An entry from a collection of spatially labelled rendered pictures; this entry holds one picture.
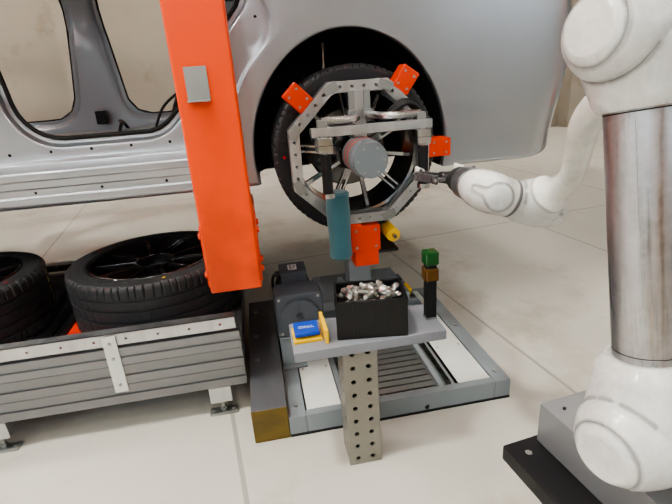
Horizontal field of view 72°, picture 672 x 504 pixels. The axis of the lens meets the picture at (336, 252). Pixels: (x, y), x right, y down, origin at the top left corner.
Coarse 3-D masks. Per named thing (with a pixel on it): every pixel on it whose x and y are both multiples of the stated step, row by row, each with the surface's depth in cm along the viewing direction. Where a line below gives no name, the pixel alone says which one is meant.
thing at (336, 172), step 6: (330, 114) 196; (336, 114) 196; (372, 120) 200; (330, 126) 197; (336, 138) 195; (318, 168) 202; (336, 168) 204; (342, 168) 204; (336, 174) 205; (354, 174) 206; (336, 180) 206; (348, 180) 207; (354, 180) 207
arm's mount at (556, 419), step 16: (560, 400) 107; (576, 400) 106; (544, 416) 106; (560, 416) 102; (544, 432) 107; (560, 432) 101; (560, 448) 102; (576, 448) 97; (576, 464) 98; (592, 480) 94; (608, 496) 91; (624, 496) 87; (640, 496) 83; (656, 496) 82
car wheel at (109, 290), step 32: (96, 256) 195; (128, 256) 198; (160, 256) 199; (192, 256) 193; (96, 288) 163; (128, 288) 161; (160, 288) 163; (192, 288) 171; (96, 320) 167; (128, 320) 165; (160, 320) 167
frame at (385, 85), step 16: (352, 80) 168; (368, 80) 169; (384, 80) 170; (320, 96) 168; (400, 96) 173; (304, 112) 169; (288, 128) 174; (304, 128) 171; (288, 144) 176; (416, 144) 185; (416, 160) 187; (304, 192) 178; (400, 192) 190; (320, 208) 182; (384, 208) 190; (400, 208) 188
